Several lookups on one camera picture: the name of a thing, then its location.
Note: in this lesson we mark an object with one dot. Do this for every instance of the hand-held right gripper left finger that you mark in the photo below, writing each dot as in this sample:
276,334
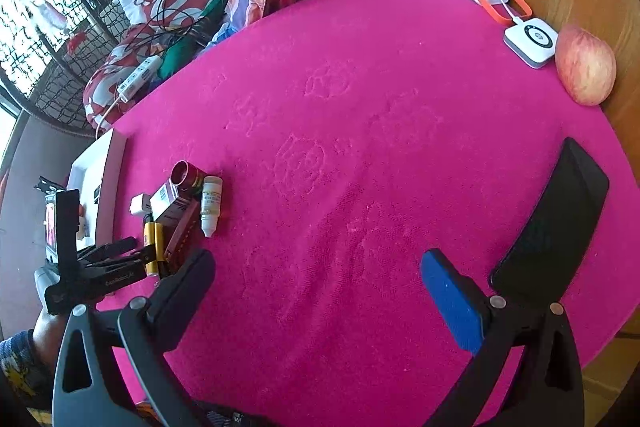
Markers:
186,289

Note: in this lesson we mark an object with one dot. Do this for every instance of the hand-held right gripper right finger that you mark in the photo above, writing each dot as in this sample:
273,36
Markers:
452,302

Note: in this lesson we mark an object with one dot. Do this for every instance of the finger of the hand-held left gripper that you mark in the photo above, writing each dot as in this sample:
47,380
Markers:
117,274
107,248

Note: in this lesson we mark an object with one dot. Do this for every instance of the white plug adapter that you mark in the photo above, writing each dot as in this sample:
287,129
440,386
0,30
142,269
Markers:
140,205

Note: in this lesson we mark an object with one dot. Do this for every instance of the long red box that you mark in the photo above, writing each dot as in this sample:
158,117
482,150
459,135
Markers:
182,232

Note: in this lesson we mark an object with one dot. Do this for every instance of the small white maroon box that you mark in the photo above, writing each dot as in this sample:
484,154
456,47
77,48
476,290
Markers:
167,199

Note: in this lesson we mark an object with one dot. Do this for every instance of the white tray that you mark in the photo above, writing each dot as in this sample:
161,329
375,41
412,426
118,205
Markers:
87,167

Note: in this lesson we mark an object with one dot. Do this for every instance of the white dropper bottle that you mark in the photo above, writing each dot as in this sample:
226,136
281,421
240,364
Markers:
211,207

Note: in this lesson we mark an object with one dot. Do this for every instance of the dark red jar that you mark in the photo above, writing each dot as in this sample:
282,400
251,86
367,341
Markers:
186,174

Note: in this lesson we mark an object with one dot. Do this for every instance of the person's left forearm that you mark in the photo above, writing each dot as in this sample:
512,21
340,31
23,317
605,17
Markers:
25,357

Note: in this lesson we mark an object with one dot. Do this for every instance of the black smartphone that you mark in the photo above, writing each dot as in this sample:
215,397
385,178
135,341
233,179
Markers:
555,227

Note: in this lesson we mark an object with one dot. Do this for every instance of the red white seat cushion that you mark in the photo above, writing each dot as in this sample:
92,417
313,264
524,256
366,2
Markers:
107,82

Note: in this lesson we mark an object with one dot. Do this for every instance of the white power strip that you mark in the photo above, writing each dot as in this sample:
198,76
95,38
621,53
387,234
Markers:
142,74

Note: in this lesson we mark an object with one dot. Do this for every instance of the pink tablecloth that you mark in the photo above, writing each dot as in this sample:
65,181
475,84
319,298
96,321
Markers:
350,157

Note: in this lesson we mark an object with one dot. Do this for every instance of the green cloth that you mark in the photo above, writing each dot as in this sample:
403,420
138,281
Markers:
175,54

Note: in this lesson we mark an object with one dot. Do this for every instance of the window with metal grille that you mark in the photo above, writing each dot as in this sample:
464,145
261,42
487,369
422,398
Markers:
30,32

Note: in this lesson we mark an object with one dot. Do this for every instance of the red apple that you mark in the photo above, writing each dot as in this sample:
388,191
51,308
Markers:
585,67

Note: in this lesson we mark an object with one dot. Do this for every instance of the white square device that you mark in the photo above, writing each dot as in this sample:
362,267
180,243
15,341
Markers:
532,42

